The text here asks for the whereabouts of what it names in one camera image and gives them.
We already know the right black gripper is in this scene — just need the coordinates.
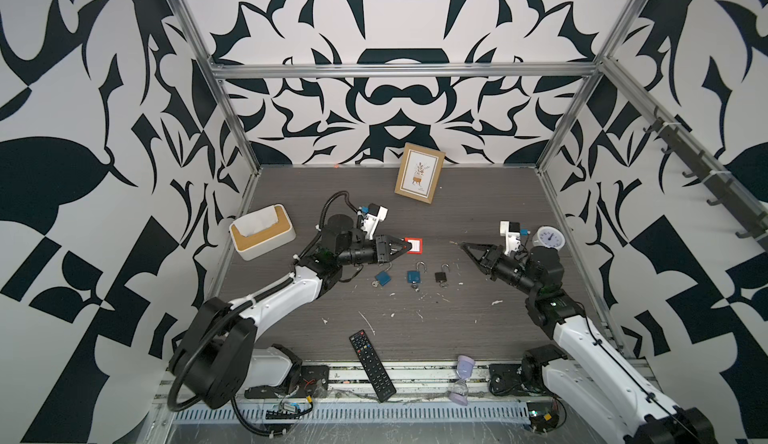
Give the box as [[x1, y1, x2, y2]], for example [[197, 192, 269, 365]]
[[464, 242, 542, 301]]

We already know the red padlock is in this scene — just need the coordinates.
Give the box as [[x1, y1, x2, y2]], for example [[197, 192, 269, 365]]
[[405, 237, 423, 254]]

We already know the small black padlock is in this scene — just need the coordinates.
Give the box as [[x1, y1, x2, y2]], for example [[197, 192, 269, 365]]
[[434, 263, 450, 288]]

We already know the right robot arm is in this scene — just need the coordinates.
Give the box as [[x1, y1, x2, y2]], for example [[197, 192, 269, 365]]
[[460, 242, 716, 443]]

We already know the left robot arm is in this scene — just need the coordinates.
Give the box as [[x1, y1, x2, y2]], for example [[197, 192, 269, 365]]
[[167, 214, 412, 412]]

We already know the small blue padlock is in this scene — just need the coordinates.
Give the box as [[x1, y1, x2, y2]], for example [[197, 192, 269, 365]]
[[406, 261, 427, 291]]

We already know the large blue padlock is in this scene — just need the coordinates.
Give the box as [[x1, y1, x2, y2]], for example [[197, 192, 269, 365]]
[[371, 263, 392, 287]]

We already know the white alarm clock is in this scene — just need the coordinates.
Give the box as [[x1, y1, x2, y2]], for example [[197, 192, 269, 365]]
[[532, 225, 566, 251]]

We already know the purple hourglass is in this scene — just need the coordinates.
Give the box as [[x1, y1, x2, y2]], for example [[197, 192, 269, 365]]
[[447, 355, 476, 406]]

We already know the white tissue box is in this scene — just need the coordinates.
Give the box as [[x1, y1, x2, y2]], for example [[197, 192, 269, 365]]
[[229, 204, 296, 261]]

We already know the black remote control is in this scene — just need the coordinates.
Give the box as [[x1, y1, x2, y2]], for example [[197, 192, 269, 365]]
[[349, 330, 397, 403]]

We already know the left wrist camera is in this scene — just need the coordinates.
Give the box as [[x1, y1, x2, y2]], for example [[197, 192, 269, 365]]
[[358, 203, 388, 240]]

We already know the wooden picture frame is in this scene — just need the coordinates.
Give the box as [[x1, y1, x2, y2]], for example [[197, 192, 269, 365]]
[[395, 143, 445, 204]]

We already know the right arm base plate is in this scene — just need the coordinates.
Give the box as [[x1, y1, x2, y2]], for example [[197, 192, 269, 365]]
[[488, 361, 556, 397]]

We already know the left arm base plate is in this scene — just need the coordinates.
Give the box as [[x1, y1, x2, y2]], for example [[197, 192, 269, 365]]
[[244, 364, 330, 399]]

